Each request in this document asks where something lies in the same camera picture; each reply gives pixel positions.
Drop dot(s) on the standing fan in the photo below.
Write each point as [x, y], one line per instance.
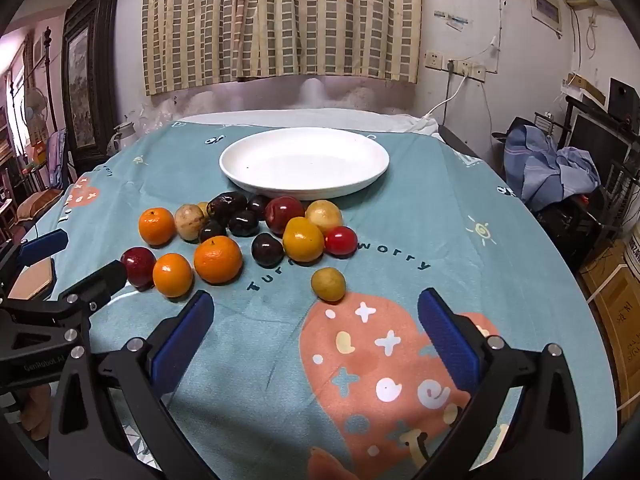
[35, 107]

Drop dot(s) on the white bed sheet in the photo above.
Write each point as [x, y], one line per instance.
[300, 117]

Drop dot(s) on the red plum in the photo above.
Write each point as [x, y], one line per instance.
[138, 267]

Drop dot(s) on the small yellow-green fruit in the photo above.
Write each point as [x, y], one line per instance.
[328, 284]

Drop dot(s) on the black speaker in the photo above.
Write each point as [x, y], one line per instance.
[622, 97]

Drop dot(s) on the dark framed painting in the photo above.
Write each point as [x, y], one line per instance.
[82, 85]

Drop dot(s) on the brown cushion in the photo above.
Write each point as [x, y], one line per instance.
[35, 205]

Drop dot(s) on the yellow-orange persimmon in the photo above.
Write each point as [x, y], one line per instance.
[302, 239]

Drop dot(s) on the large yellow round fruit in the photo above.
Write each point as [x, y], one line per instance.
[324, 214]

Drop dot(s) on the cardboard box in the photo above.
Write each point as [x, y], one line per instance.
[612, 310]

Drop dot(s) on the small yellow fruit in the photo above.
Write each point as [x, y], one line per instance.
[202, 208]

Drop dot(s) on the teal printed tablecloth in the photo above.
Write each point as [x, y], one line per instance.
[450, 210]

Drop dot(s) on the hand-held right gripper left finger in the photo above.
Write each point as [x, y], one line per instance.
[182, 342]

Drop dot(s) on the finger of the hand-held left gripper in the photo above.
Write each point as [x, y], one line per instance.
[100, 282]
[45, 245]

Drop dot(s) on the white double wall socket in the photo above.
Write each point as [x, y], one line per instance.
[467, 70]

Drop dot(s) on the pale speckled round fruit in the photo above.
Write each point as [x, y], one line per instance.
[189, 221]

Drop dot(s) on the orange tangerine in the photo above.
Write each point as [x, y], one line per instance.
[156, 226]
[172, 275]
[218, 259]

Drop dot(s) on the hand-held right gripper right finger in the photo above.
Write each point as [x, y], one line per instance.
[447, 342]

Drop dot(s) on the small shiny red fruit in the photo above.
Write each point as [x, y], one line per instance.
[341, 241]

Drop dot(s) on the tan flat board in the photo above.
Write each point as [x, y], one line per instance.
[32, 280]

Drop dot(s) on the checked beige curtain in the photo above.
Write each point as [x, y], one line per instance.
[280, 20]

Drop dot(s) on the white plate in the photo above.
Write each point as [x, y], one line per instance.
[304, 162]

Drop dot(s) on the blue clothes pile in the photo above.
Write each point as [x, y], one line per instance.
[550, 165]

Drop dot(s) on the white kettle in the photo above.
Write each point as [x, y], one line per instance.
[122, 135]

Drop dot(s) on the large red apple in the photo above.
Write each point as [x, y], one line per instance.
[285, 212]

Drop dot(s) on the white wall panel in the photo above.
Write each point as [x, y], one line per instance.
[546, 7]

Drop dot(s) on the dark wrinkled passion fruit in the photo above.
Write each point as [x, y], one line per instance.
[226, 205]

